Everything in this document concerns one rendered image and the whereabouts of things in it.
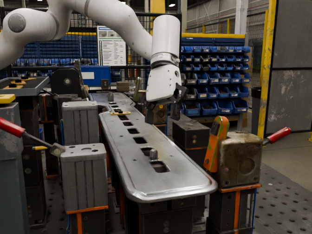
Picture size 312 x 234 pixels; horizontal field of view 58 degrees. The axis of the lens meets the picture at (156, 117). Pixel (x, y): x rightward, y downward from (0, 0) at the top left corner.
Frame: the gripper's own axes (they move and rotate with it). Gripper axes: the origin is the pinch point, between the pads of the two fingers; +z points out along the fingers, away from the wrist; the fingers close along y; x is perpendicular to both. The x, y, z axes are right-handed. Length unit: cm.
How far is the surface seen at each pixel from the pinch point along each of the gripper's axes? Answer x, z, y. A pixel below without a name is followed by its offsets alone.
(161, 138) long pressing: -5.5, 4.2, 4.0
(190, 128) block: -10.6, 0.8, -2.7
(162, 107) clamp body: -34.3, -17.8, 27.7
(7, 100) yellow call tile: 36.9, 4.2, 10.9
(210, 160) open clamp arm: 0.9, 12.5, -15.9
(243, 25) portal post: -409, -315, 139
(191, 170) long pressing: 6.2, 15.3, -14.2
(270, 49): -269, -166, 49
